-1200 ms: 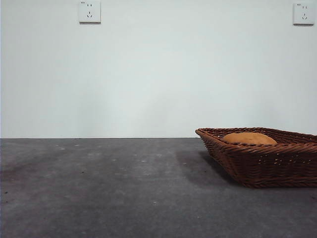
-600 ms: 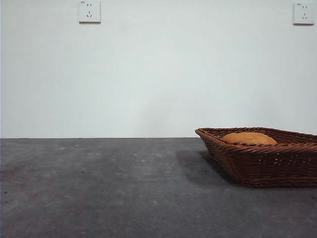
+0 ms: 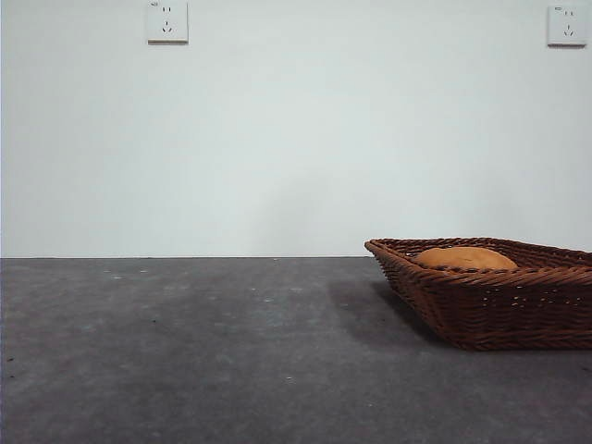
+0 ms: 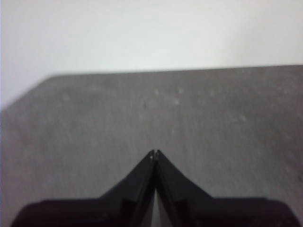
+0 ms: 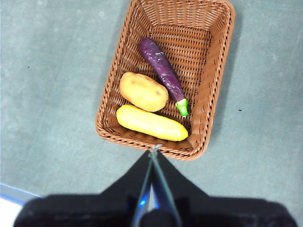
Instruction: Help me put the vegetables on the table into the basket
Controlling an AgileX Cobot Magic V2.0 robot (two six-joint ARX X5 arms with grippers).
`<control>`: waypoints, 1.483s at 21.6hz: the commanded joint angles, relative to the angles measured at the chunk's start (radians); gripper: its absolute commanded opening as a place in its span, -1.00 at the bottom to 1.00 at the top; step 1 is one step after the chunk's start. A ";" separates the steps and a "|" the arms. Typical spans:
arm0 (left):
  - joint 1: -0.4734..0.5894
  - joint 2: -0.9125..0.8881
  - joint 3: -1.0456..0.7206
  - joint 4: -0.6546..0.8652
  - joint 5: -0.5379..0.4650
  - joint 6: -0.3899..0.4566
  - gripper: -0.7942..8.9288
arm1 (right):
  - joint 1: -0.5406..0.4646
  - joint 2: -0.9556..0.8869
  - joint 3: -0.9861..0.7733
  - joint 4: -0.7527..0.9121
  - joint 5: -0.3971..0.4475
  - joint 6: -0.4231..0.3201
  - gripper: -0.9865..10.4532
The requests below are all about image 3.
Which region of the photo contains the white wall power socket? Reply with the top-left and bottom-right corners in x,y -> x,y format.
547,5 -> 587,47
147,1 -> 190,45

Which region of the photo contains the brown potato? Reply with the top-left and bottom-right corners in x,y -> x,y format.
414,245 -> 519,271

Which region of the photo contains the brown woven wicker basket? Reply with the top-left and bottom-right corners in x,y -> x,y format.
364,237 -> 592,352

